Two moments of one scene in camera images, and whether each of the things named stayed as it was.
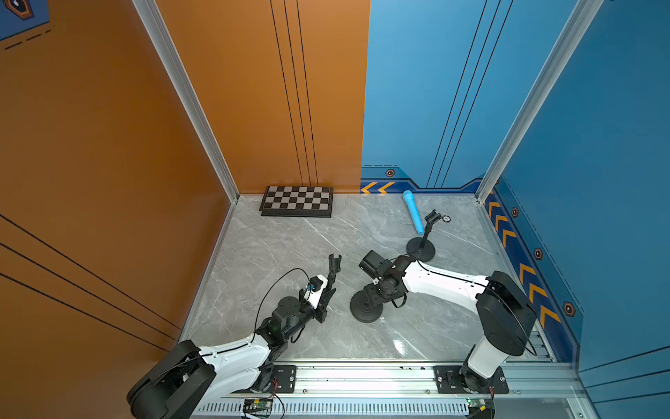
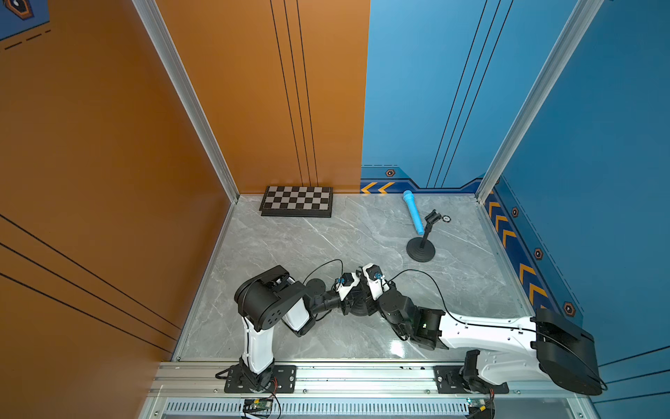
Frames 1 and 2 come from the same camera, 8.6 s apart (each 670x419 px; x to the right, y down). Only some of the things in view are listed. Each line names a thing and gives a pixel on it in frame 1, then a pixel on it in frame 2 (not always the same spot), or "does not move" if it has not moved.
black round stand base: [419, 253] does not move
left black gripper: [322, 305] to [346, 304]
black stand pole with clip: [431, 218] does not move
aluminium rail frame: [541, 388] does not move
